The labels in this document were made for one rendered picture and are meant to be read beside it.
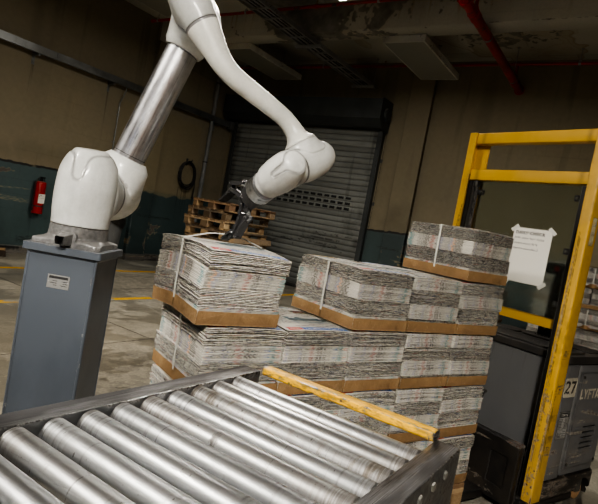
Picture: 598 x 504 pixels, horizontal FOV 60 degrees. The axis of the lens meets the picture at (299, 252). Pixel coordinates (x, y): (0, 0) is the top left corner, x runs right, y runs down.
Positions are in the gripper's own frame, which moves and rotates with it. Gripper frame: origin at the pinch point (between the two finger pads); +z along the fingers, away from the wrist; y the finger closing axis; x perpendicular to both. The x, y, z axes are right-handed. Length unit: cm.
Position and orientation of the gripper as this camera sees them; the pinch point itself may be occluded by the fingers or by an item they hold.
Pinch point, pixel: (224, 218)
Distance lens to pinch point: 176.5
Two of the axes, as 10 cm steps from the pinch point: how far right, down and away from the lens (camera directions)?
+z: -5.9, 3.4, 7.4
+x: 8.0, 1.2, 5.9
